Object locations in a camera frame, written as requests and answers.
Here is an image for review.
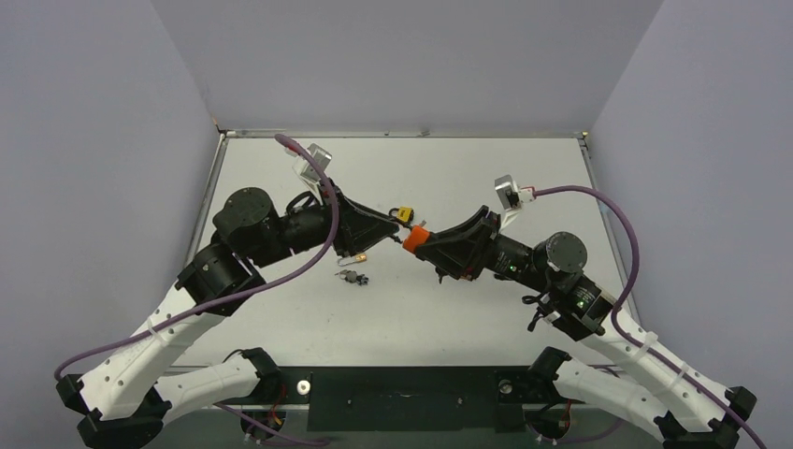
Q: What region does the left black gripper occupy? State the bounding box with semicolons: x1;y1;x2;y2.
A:
251;179;399;269

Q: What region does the yellow padlock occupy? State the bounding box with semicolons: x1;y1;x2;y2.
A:
388;206;426;228

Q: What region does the orange black padlock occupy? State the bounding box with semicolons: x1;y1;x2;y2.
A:
402;225;431;253

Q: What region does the small brass padlock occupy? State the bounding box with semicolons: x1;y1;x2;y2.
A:
337;253;368;267

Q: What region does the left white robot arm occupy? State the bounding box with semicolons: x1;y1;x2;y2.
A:
56;187;399;448

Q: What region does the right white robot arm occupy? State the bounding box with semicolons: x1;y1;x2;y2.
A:
404;208;757;448

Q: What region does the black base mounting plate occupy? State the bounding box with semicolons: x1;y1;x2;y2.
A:
228;366;565;432

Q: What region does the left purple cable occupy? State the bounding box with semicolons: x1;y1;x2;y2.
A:
53;133;342;381

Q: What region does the purple cable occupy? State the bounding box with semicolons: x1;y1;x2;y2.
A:
532;184;770;449
53;133;342;381

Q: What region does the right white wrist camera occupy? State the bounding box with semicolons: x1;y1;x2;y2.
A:
494;174;536;229

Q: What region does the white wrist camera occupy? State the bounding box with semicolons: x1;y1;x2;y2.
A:
292;142;334;194
494;174;536;229

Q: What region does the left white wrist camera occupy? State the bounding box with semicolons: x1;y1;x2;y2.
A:
292;142;334;194

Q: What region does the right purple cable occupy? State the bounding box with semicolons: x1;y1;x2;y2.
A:
532;184;770;449

